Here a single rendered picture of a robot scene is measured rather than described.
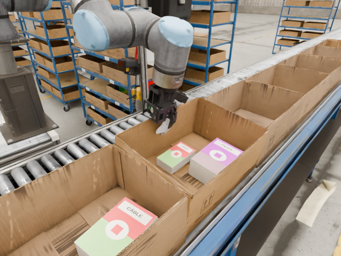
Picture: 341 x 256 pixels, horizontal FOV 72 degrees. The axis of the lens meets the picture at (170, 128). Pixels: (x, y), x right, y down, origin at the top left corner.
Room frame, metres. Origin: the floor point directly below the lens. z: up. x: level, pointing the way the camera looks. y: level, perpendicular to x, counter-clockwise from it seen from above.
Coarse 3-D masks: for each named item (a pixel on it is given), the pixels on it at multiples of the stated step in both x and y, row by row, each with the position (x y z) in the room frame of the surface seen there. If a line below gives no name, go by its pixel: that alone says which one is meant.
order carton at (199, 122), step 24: (192, 120) 0.83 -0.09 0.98; (216, 120) 0.77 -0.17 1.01; (240, 120) 0.71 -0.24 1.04; (120, 144) 0.54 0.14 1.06; (144, 144) 0.64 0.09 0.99; (168, 144) 0.73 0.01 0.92; (192, 144) 0.75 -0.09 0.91; (240, 144) 0.70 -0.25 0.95; (240, 168) 0.53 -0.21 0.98; (192, 192) 0.52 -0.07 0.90; (216, 192) 0.44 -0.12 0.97; (192, 216) 0.38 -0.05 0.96
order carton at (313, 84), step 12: (264, 72) 1.29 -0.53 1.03; (276, 72) 1.40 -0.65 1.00; (288, 72) 1.35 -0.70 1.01; (300, 72) 1.31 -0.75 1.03; (312, 72) 1.27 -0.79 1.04; (276, 84) 1.39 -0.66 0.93; (288, 84) 1.34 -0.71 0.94; (300, 84) 1.30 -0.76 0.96; (312, 84) 1.26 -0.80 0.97; (324, 84) 1.15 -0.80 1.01; (312, 96) 1.02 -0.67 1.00; (312, 108) 1.09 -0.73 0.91; (300, 120) 0.97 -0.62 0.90
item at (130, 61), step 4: (120, 60) 1.35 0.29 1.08; (124, 60) 1.34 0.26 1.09; (128, 60) 1.36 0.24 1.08; (132, 60) 1.38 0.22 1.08; (136, 60) 1.39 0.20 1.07; (120, 64) 1.35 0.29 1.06; (124, 64) 1.33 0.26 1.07; (128, 64) 1.35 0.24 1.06; (132, 64) 1.37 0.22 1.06; (136, 64) 1.39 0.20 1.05; (128, 68) 1.38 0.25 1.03; (132, 68) 1.39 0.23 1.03; (128, 72) 1.38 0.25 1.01; (132, 72) 1.39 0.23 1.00
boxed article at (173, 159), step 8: (176, 144) 0.70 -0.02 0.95; (184, 144) 0.71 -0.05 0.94; (168, 152) 0.66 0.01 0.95; (176, 152) 0.66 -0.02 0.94; (184, 152) 0.66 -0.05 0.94; (192, 152) 0.66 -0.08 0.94; (160, 160) 0.62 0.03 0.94; (168, 160) 0.62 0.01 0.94; (176, 160) 0.62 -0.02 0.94; (184, 160) 0.63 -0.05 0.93; (168, 168) 0.59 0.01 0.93; (176, 168) 0.60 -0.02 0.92
